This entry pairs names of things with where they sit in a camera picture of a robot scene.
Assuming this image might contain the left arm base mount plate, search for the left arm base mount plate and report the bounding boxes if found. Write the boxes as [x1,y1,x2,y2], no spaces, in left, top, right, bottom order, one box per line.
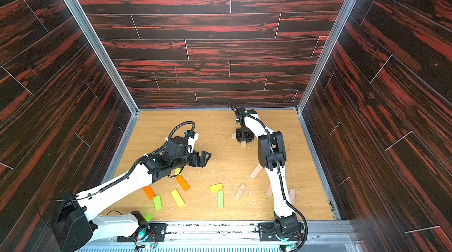
[117,223,167,244]

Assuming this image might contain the orange block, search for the orange block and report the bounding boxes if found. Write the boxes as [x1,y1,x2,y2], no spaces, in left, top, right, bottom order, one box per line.
[142,186,156,200]
[175,175,190,191]

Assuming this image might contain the natural wood block diagonal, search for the natural wood block diagonal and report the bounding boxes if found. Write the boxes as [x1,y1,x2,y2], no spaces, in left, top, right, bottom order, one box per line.
[249,164,262,180]

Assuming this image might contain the light green block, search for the light green block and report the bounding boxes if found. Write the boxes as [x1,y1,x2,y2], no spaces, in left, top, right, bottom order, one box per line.
[153,195,162,210]
[217,190,224,208]

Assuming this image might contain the light green block centre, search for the light green block centre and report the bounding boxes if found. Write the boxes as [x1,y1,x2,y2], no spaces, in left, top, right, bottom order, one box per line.
[217,190,224,208]

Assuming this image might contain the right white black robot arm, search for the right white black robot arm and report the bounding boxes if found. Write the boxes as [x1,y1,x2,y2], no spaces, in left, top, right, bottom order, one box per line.
[229,102,308,252]

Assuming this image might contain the orange block lower left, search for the orange block lower left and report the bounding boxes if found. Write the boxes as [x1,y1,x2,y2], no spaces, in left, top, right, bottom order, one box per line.
[142,186,156,200]

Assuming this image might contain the aluminium front rail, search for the aluminium front rail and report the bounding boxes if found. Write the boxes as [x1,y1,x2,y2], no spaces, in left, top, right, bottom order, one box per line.
[81,221,364,252]

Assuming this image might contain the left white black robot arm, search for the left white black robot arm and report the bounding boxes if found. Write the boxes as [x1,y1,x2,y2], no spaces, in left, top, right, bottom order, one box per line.
[48,121,211,252]

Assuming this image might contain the orange block centre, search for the orange block centre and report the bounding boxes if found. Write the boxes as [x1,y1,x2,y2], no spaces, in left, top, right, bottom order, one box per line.
[175,175,190,191]

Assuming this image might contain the natural wood block printed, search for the natural wood block printed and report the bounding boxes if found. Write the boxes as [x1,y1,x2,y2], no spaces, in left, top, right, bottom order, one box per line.
[234,184,247,200]

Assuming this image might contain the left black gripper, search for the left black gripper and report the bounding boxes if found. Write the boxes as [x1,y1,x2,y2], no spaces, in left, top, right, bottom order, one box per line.
[170,148,213,171]

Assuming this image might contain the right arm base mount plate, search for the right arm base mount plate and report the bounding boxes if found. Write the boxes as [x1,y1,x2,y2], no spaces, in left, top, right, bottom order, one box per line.
[254,222,306,242]

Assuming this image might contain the light green block left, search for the light green block left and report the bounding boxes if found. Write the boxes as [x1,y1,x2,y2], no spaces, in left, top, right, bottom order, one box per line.
[153,195,162,210]

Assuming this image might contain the short yellow block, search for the short yellow block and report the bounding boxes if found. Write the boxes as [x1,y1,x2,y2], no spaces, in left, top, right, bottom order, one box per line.
[210,183,223,193]

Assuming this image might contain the yellow block lower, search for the yellow block lower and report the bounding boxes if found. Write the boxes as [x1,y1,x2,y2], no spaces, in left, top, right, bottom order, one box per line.
[171,189,186,207]

